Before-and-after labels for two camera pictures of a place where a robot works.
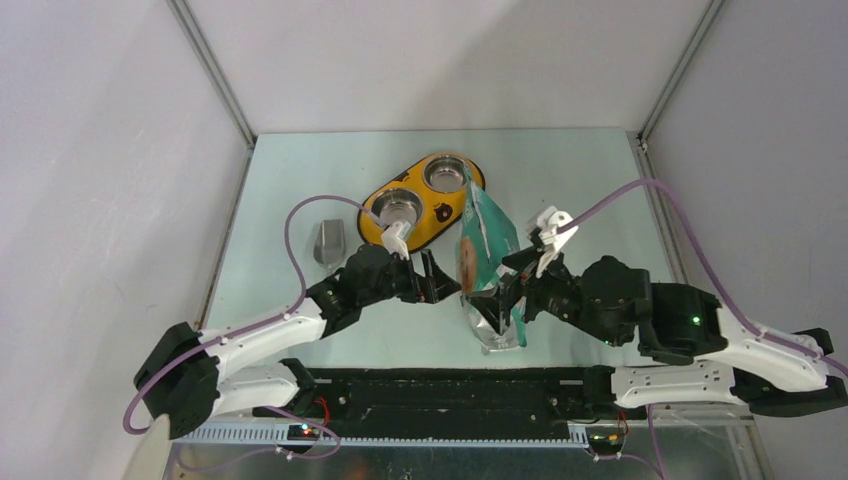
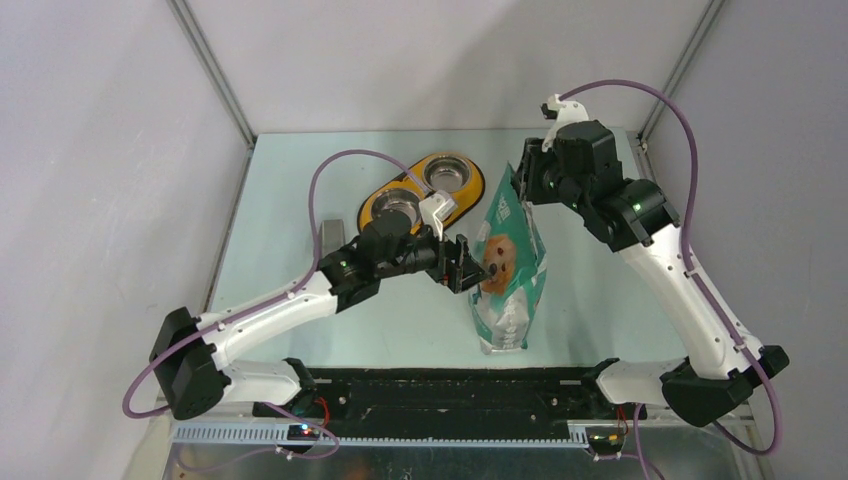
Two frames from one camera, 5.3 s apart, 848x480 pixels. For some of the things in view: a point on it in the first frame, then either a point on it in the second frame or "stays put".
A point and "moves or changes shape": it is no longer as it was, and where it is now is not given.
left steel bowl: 396,205 stays put
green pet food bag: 486,238 moves or changes shape
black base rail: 444,402 stays put
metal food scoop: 329,245 stays put
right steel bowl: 445,175 stays put
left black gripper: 438,284 to 462,272
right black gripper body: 545,292 to 540,180
